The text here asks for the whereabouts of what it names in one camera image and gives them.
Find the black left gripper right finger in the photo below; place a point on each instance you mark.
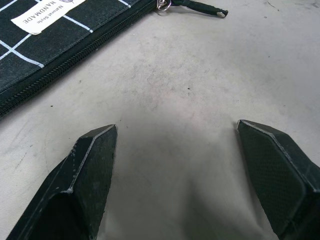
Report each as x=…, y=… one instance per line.
x=280, y=175

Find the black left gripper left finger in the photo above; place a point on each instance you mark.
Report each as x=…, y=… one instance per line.
x=82, y=180

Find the black checked zipper pouch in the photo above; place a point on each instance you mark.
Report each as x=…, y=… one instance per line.
x=50, y=50

